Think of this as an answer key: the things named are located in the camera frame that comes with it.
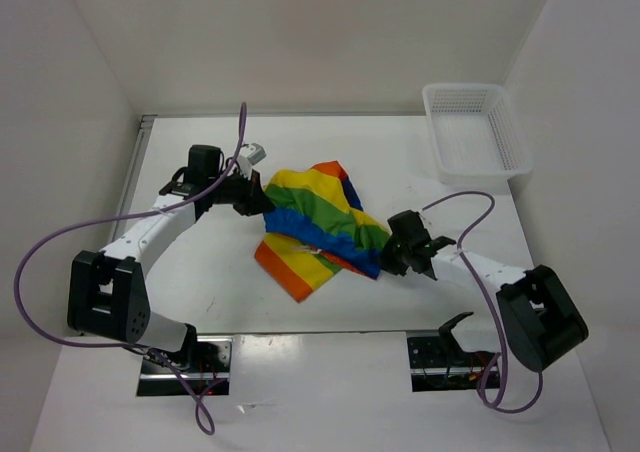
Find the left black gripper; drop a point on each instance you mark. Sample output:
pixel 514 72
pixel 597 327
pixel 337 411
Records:
pixel 254 201

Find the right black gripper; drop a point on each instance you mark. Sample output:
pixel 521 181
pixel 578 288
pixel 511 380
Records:
pixel 386 261

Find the rainbow striped shorts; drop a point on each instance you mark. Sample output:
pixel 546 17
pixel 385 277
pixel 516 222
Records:
pixel 318 228

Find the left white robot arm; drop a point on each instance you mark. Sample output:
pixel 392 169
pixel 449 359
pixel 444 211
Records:
pixel 108 295

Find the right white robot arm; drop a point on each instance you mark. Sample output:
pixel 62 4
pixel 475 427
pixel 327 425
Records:
pixel 539 320

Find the white plastic mesh basket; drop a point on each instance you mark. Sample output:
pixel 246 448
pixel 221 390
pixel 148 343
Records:
pixel 476 137

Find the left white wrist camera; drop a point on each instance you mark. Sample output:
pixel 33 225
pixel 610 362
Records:
pixel 250 155

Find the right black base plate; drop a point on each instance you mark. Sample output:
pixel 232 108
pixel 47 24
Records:
pixel 434 368

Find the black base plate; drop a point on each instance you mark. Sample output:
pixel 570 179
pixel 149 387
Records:
pixel 208 373
pixel 434 368

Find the aluminium table edge rail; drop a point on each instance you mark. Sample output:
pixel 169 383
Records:
pixel 130 183

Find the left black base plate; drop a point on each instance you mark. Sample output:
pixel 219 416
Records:
pixel 208 373

